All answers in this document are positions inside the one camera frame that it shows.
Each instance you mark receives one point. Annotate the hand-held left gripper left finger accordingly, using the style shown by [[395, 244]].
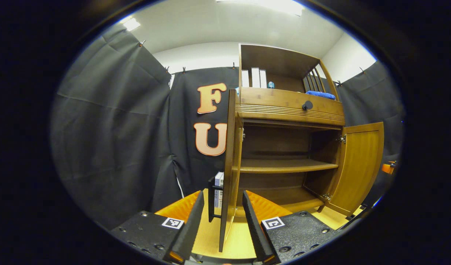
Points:
[[188, 235]]

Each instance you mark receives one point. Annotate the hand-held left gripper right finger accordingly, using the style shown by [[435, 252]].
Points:
[[253, 232]]

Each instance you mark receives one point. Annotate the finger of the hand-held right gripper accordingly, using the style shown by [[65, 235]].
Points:
[[387, 168]]

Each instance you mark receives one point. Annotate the wooden shoe cabinet door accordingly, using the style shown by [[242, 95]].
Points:
[[231, 154], [358, 165]]

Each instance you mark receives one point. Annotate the wooden double-door shoe cabinet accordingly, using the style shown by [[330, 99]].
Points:
[[277, 60]]

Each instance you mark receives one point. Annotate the white paperback book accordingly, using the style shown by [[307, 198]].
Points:
[[222, 178]]

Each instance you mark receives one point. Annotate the light purple book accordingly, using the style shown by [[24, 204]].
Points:
[[216, 180]]

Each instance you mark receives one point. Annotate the blue folded towel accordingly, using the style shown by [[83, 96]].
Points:
[[321, 95]]

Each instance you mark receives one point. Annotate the black backdrop cloth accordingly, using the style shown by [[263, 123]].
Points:
[[111, 129]]

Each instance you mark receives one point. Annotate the wooden drawer with black knob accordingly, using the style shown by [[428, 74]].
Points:
[[273, 97]]

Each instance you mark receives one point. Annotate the white upright book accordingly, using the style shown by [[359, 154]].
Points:
[[245, 78], [263, 78], [255, 77]]

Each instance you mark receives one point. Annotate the large ceiling light panel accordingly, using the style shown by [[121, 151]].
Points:
[[262, 5]]

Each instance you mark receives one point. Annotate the small ceiling light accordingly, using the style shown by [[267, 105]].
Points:
[[131, 24]]

